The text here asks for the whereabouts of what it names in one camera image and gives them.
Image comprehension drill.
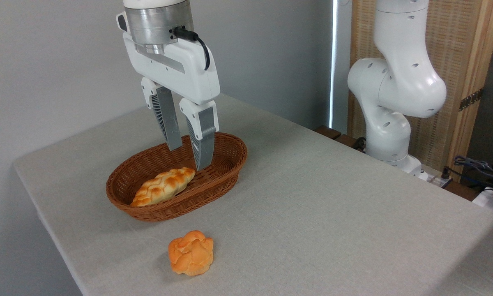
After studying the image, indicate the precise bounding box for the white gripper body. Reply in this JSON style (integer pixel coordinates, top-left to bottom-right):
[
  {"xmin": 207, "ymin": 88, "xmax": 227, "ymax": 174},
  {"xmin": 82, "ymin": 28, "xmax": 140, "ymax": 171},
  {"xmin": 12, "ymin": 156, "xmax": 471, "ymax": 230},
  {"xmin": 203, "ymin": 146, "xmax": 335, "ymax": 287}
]
[{"xmin": 116, "ymin": 12, "xmax": 221, "ymax": 105}]

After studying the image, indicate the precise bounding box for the dark metal screen hinge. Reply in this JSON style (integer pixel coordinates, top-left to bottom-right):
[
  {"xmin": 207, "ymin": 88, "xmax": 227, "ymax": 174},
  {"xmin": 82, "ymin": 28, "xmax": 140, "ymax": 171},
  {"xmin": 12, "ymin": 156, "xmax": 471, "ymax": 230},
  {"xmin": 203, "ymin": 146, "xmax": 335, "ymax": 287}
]
[{"xmin": 459, "ymin": 88, "xmax": 484, "ymax": 112}]

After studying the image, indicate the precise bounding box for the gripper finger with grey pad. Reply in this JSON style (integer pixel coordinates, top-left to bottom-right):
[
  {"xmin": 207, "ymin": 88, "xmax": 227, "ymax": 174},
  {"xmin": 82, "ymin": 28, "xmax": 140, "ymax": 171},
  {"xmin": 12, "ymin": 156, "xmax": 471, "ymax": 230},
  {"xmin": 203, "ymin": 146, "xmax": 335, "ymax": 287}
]
[
  {"xmin": 179, "ymin": 98, "xmax": 220, "ymax": 171},
  {"xmin": 141, "ymin": 77, "xmax": 184, "ymax": 151}
]

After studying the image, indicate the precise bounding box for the white box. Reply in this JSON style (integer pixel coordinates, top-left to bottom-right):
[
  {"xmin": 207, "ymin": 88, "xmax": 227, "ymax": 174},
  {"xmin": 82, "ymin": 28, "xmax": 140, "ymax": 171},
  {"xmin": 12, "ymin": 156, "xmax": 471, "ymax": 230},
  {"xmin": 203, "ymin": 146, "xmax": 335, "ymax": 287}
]
[{"xmin": 472, "ymin": 187, "xmax": 493, "ymax": 218}]

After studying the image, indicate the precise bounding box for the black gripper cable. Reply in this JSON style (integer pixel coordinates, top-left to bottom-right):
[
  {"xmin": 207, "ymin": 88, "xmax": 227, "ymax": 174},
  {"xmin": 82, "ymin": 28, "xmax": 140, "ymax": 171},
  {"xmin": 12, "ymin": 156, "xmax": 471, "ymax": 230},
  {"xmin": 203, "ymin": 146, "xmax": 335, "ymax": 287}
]
[{"xmin": 173, "ymin": 27, "xmax": 211, "ymax": 71}]

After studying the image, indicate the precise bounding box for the grey blue cable bundle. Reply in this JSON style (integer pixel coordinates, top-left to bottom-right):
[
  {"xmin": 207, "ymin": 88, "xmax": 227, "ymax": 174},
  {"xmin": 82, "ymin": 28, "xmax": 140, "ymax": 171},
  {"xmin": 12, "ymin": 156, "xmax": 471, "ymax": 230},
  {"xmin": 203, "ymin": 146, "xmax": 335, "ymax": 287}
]
[{"xmin": 453, "ymin": 155, "xmax": 493, "ymax": 190}]

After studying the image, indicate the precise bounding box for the braided golden bread loaf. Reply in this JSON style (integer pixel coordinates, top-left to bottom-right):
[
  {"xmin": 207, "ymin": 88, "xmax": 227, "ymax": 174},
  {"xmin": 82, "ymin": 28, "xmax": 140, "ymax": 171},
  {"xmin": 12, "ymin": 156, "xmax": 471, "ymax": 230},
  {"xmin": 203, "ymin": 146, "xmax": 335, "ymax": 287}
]
[{"xmin": 130, "ymin": 167, "xmax": 196, "ymax": 207}]

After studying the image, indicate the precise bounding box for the brown wicker oval basket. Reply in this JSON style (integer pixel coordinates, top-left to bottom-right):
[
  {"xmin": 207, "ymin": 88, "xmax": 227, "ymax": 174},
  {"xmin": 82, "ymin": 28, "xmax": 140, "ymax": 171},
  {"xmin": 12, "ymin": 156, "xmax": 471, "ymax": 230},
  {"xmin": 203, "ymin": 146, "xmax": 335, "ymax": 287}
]
[{"xmin": 106, "ymin": 132, "xmax": 248, "ymax": 222}]

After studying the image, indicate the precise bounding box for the wooden rattan folding screen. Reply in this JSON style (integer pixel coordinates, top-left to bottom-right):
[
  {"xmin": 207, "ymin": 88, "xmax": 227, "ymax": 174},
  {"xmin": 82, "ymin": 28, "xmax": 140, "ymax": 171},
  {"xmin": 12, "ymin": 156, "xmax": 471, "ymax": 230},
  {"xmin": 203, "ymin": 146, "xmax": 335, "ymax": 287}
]
[{"xmin": 348, "ymin": 0, "xmax": 493, "ymax": 181}]

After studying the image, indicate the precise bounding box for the round orange bread roll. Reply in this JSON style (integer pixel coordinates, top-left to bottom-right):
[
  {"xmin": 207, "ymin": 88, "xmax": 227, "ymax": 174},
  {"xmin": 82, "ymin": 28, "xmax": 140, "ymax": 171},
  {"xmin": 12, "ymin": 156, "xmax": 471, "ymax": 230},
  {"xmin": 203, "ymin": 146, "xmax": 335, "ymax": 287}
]
[{"xmin": 168, "ymin": 230, "xmax": 214, "ymax": 276}]

